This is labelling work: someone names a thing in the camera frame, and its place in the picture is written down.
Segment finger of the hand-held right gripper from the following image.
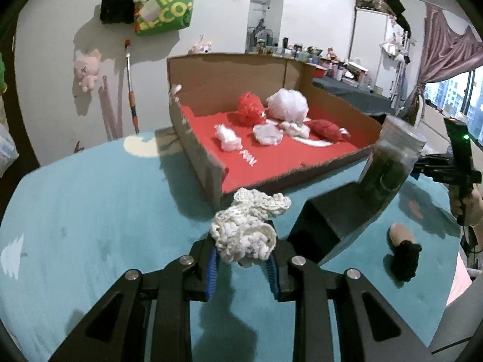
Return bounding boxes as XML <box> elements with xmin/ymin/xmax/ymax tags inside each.
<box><xmin>412</xmin><ymin>153</ymin><xmax>454</xmax><ymax>181</ymax></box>

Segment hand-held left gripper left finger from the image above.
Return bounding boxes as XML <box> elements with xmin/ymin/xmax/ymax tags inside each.
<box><xmin>49</xmin><ymin>239</ymin><xmax>220</xmax><ymax>362</ymax></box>

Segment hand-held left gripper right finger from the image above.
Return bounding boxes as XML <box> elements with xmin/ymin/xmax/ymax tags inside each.
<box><xmin>264</xmin><ymin>241</ymin><xmax>434</xmax><ymax>362</ymax></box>

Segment large jar with dark contents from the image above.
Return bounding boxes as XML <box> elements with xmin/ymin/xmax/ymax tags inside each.
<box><xmin>357</xmin><ymin>116</ymin><xmax>428</xmax><ymax>201</ymax></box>

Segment cream knitted scrunchie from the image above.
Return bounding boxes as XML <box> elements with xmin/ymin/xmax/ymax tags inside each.
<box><xmin>209</xmin><ymin>188</ymin><xmax>292</xmax><ymax>265</ymax></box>

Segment cardboard box with red lining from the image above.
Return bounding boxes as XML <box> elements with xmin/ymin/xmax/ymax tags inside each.
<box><xmin>166</xmin><ymin>53</ymin><xmax>383</xmax><ymax>210</ymax></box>

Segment red soft toy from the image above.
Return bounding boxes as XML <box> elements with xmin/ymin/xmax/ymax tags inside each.
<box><xmin>309</xmin><ymin>119</ymin><xmax>351</xmax><ymax>144</ymax></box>

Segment white fluffy soft piece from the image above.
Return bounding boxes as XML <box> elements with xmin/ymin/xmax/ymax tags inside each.
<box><xmin>252</xmin><ymin>122</ymin><xmax>284</xmax><ymax>146</ymax></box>
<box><xmin>214</xmin><ymin>124</ymin><xmax>243</xmax><ymax>152</ymax></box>

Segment grey fluffy soft piece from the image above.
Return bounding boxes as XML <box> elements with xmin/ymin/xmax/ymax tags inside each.
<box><xmin>280</xmin><ymin>120</ymin><xmax>311</xmax><ymax>138</ymax></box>

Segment person's right hand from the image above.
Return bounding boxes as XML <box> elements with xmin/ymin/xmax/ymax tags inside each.
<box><xmin>449</xmin><ymin>184</ymin><xmax>483</xmax><ymax>227</ymax></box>

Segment window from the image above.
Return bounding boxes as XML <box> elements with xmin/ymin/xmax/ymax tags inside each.
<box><xmin>424</xmin><ymin>66</ymin><xmax>483</xmax><ymax>141</ymax></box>

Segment tan round pad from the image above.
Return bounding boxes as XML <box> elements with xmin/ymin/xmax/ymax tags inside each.
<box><xmin>389</xmin><ymin>224</ymin><xmax>416</xmax><ymax>246</ymax></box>

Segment colourful printed cube box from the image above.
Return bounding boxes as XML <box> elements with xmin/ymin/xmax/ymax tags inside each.
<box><xmin>288</xmin><ymin>180</ymin><xmax>378</xmax><ymax>265</ymax></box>

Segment black pompom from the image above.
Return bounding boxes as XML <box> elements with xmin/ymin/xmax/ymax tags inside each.
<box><xmin>384</xmin><ymin>240</ymin><xmax>422</xmax><ymax>282</ymax></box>

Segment pink curtain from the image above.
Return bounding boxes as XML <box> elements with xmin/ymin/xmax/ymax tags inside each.
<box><xmin>405</xmin><ymin>2</ymin><xmax>483</xmax><ymax>122</ymax></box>

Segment white refrigerator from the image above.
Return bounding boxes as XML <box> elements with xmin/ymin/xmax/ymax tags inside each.
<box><xmin>352</xmin><ymin>5</ymin><xmax>413</xmax><ymax>107</ymax></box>

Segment cluttered dark side table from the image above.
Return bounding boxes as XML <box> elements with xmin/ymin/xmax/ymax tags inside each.
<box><xmin>283</xmin><ymin>37</ymin><xmax>373</xmax><ymax>88</ymax></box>

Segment white pompom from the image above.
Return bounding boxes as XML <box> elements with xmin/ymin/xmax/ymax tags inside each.
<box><xmin>266</xmin><ymin>88</ymin><xmax>309</xmax><ymax>122</ymax></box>

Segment red pompom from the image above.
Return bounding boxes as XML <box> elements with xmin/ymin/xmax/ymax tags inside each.
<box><xmin>237</xmin><ymin>91</ymin><xmax>268</xmax><ymax>126</ymax></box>

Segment patterned suitcase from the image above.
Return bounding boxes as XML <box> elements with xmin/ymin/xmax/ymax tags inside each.
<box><xmin>356</xmin><ymin>0</ymin><xmax>407</xmax><ymax>19</ymax></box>

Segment mop with orange grip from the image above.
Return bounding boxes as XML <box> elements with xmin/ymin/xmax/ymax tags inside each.
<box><xmin>124</xmin><ymin>38</ymin><xmax>141</xmax><ymax>135</ymax></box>

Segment small pink plush toy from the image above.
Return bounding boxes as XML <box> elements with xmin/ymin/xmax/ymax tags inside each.
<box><xmin>190</xmin><ymin>37</ymin><xmax>213</xmax><ymax>55</ymax></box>

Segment hanging plastic bags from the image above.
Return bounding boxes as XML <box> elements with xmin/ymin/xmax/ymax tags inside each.
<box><xmin>0</xmin><ymin>121</ymin><xmax>19</xmax><ymax>179</ymax></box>

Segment green tote bag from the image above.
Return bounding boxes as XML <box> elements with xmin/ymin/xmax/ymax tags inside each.
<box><xmin>133</xmin><ymin>0</ymin><xmax>195</xmax><ymax>37</ymax></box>

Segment green hanging item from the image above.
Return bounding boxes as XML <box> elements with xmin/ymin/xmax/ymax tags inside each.
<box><xmin>0</xmin><ymin>52</ymin><xmax>9</xmax><ymax>95</ymax></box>

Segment wall mirror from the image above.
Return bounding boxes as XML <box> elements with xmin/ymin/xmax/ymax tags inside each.
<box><xmin>245</xmin><ymin>0</ymin><xmax>284</xmax><ymax>54</ymax></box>

